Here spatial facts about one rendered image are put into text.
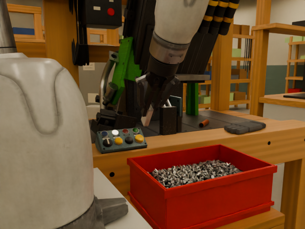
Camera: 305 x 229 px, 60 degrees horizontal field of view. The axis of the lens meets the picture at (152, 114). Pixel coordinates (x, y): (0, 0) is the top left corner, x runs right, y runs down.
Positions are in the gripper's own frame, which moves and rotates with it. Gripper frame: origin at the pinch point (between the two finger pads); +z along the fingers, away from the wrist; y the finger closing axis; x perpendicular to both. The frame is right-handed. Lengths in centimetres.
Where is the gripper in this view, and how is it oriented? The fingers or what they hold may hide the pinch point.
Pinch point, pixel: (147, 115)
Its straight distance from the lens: 78.5
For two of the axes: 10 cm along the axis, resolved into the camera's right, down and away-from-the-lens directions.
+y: 9.1, -0.7, 4.2
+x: -3.5, -6.9, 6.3
